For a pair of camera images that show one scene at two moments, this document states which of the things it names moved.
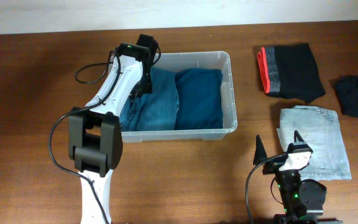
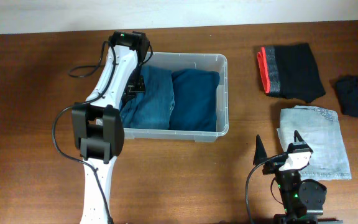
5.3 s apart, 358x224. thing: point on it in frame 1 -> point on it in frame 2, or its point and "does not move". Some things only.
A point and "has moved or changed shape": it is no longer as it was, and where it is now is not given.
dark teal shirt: (200, 104) has moved or changed shape
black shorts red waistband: (289, 71) does not move
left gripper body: (146, 82) -> (136, 86)
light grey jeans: (321, 129) does not move
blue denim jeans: (156, 111) has moved or changed shape
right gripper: (260, 155) does not move
